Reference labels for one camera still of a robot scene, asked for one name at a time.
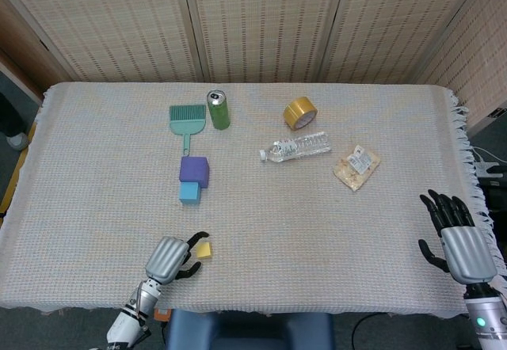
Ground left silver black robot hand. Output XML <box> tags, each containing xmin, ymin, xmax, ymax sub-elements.
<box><xmin>144</xmin><ymin>230</ymin><xmax>211</xmax><ymax>286</ymax></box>

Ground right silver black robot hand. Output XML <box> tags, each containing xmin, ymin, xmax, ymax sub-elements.
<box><xmin>417</xmin><ymin>189</ymin><xmax>499</xmax><ymax>286</ymax></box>

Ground medium blue foam cube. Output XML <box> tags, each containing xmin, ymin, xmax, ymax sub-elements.
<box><xmin>178</xmin><ymin>181</ymin><xmax>202</xmax><ymax>207</ymax></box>

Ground large purple foam cube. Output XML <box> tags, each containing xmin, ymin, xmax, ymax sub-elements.
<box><xmin>179</xmin><ymin>156</ymin><xmax>210</xmax><ymax>189</ymax></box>

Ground white waffle-weave tablecloth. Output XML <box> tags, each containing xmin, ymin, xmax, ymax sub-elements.
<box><xmin>0</xmin><ymin>82</ymin><xmax>507</xmax><ymax>320</ymax></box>

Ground teal hand brush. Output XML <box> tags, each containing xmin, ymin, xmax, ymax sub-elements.
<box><xmin>169</xmin><ymin>104</ymin><xmax>208</xmax><ymax>157</ymax></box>

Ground clear bag of snacks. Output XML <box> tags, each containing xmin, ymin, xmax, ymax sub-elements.
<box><xmin>332</xmin><ymin>144</ymin><xmax>382</xmax><ymax>193</ymax></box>

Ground green drink can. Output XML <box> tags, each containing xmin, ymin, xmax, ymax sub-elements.
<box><xmin>206</xmin><ymin>89</ymin><xmax>231</xmax><ymax>131</ymax></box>

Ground clear plastic water bottle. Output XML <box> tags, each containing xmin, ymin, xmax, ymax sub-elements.
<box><xmin>259</xmin><ymin>131</ymin><xmax>332</xmax><ymax>164</ymax></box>

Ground grey shoe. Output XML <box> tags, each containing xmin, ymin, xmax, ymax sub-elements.
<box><xmin>6</xmin><ymin>132</ymin><xmax>29</xmax><ymax>152</ymax></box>

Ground yellow packing tape roll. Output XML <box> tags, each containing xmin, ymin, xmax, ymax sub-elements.
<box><xmin>282</xmin><ymin>96</ymin><xmax>318</xmax><ymax>131</ymax></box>

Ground beige woven folding screen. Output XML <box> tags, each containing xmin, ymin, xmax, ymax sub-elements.
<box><xmin>0</xmin><ymin>0</ymin><xmax>507</xmax><ymax>129</ymax></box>

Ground white power cable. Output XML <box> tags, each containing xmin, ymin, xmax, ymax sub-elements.
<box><xmin>469</xmin><ymin>146</ymin><xmax>497</xmax><ymax>165</ymax></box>

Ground black floor cable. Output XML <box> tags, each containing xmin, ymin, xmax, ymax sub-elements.
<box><xmin>350</xmin><ymin>312</ymin><xmax>397</xmax><ymax>350</ymax></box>

